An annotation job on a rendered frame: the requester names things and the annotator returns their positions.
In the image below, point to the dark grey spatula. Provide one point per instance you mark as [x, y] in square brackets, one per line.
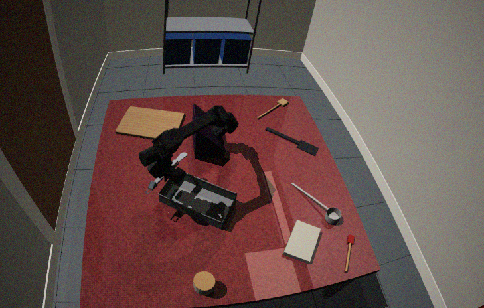
[301, 144]

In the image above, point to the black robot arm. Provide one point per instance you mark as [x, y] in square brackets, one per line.
[170, 140]

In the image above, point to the grey cylindrical container with tan lid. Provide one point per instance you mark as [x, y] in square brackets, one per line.
[204, 283]

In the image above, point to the light wooden board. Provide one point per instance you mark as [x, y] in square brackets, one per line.
[148, 123]

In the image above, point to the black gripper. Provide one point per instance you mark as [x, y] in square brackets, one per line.
[176, 175]

